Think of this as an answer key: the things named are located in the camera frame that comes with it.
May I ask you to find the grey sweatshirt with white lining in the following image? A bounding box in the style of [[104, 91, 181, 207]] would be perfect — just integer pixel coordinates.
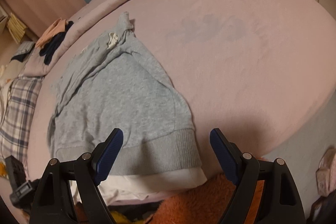
[[47, 12, 207, 205]]

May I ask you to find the plaid pillow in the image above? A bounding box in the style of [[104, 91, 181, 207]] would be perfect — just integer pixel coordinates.
[[1, 77, 43, 170]]

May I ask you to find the white plush toy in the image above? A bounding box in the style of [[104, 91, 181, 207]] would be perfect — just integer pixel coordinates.
[[1, 65, 13, 97]]

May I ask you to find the dark navy garment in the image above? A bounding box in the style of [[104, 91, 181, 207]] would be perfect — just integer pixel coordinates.
[[39, 21, 74, 65]]

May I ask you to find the grey folded garment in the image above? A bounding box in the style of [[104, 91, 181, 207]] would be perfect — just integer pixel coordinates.
[[11, 41, 35, 63]]

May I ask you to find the pink bed sheet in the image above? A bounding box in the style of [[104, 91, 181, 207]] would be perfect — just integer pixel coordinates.
[[26, 0, 336, 206]]

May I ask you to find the stack of yellowish books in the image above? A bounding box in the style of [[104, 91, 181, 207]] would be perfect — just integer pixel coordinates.
[[6, 12, 27, 44]]

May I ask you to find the peach garment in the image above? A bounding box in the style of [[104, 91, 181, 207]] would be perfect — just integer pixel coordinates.
[[35, 18, 68, 48]]

